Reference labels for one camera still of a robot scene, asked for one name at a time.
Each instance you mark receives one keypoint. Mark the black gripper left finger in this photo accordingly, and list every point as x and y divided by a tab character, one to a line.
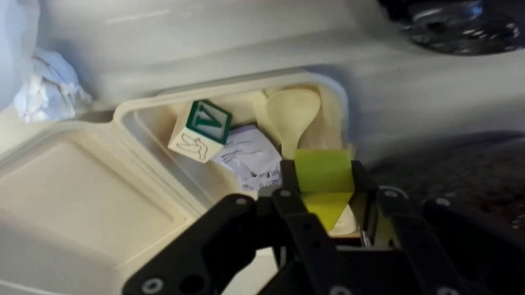
219	245

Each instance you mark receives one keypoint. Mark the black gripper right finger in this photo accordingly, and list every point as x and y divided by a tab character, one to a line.
454	245

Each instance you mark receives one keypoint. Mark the green letter wooden cube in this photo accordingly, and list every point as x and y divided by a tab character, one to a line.
206	123

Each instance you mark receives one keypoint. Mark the cream paper takeaway box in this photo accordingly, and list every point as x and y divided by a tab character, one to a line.
83	190

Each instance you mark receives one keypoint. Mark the crumpled white paper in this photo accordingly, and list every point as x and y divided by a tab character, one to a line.
52	90

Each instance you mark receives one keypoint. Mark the white printed paper sachet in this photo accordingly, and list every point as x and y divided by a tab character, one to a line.
249	155

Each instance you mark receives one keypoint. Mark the wooden spoon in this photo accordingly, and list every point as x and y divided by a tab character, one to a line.
293	114

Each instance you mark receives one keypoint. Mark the white folded plastic bag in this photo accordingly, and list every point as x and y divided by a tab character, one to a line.
17	49

